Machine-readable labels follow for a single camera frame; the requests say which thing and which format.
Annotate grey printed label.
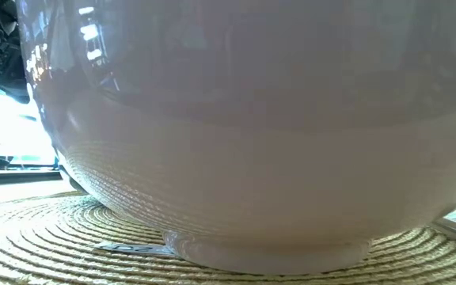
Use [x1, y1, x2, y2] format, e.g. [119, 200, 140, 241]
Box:
[93, 240, 176, 257]

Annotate white ceramic bowl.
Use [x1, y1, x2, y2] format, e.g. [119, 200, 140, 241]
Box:
[16, 0, 456, 276]

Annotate black aluminium frame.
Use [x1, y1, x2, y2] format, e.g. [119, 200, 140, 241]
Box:
[0, 150, 63, 191]

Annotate round woven straw placemat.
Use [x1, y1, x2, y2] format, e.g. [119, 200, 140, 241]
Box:
[0, 192, 456, 285]

